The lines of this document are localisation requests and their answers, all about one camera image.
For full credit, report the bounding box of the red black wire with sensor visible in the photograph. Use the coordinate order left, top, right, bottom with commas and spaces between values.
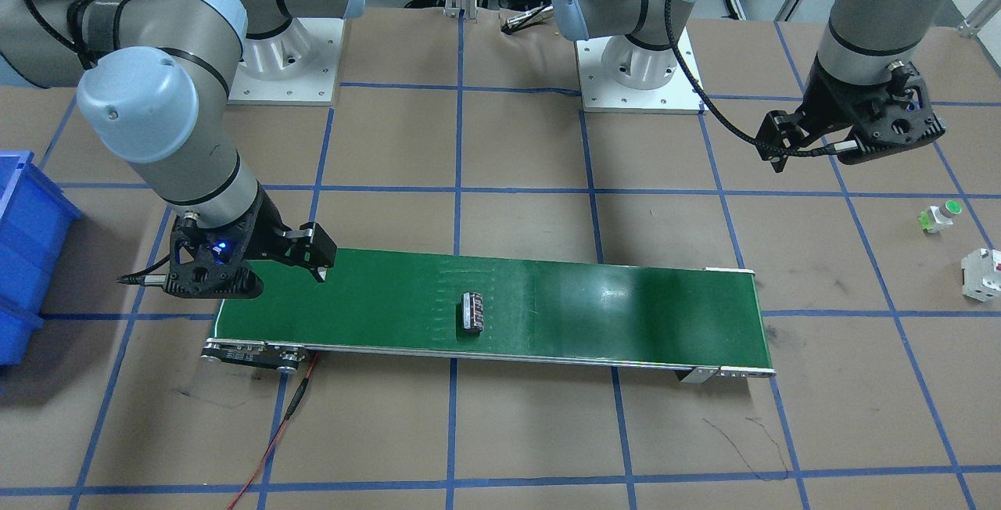
227, 354, 320, 510

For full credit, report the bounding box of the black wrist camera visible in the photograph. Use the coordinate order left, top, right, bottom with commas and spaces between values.
831, 60, 946, 165
117, 214, 264, 299

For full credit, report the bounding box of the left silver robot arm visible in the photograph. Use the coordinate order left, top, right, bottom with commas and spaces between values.
551, 0, 947, 174

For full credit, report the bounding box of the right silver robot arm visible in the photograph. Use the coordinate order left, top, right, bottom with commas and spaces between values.
2, 0, 365, 296

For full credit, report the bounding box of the white red circuit breaker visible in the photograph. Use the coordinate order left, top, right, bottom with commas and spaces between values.
960, 249, 1000, 302

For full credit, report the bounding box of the green push button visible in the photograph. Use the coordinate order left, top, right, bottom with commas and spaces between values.
917, 199, 964, 233

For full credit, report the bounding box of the blue plastic bin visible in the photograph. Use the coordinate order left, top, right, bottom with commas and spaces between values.
1, 150, 81, 366

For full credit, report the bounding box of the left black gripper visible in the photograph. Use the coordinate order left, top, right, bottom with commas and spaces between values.
755, 58, 892, 174

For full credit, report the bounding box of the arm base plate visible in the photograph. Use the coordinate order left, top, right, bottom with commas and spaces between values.
575, 26, 701, 114
229, 18, 346, 106

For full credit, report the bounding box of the green conveyor belt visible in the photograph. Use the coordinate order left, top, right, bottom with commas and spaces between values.
203, 249, 775, 383

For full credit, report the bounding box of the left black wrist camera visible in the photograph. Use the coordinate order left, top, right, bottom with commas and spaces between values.
831, 60, 946, 165

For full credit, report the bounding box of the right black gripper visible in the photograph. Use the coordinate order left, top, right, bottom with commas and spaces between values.
235, 185, 337, 283

